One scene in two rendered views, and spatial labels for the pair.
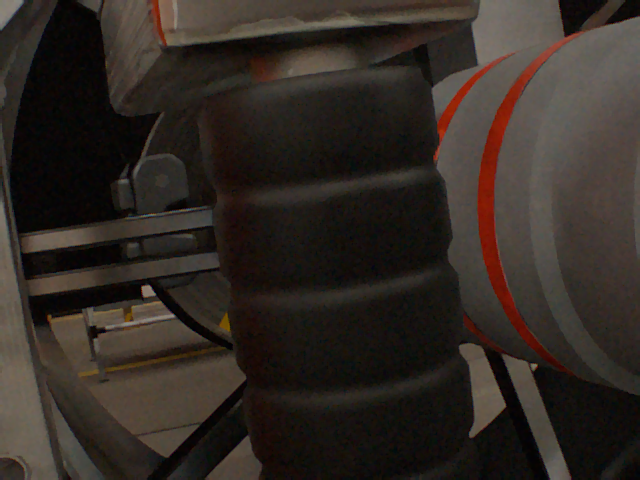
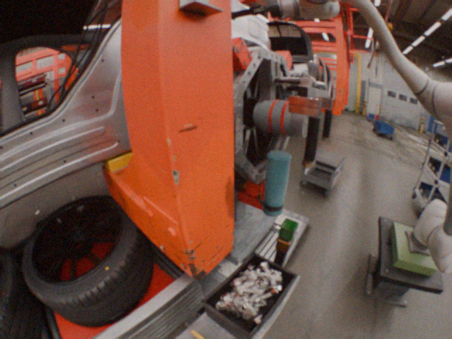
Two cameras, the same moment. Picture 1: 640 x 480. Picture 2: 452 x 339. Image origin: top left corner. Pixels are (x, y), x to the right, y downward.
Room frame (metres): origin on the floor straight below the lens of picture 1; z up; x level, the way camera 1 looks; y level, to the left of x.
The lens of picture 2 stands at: (-0.11, 0.47, 0.97)
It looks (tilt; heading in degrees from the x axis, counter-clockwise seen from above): 26 degrees down; 326
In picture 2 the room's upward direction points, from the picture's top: 1 degrees counter-clockwise
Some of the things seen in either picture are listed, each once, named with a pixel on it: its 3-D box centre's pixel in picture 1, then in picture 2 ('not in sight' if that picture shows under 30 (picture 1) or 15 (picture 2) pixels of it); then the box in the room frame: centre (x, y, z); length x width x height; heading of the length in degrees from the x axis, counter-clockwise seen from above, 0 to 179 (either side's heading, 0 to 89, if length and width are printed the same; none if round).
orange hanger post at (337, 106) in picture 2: not in sight; (329, 61); (1.70, -3.59, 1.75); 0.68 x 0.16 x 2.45; 17
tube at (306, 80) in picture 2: not in sight; (287, 70); (0.26, -0.04, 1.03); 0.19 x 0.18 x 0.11; 17
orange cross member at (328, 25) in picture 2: not in sight; (284, 30); (2.76, -3.27, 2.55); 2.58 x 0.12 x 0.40; 17
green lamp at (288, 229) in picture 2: not in sight; (288, 229); (0.06, 0.17, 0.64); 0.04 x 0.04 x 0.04; 17
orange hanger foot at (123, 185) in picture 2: not in sight; (133, 171); (0.55, 0.45, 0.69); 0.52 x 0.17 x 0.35; 17
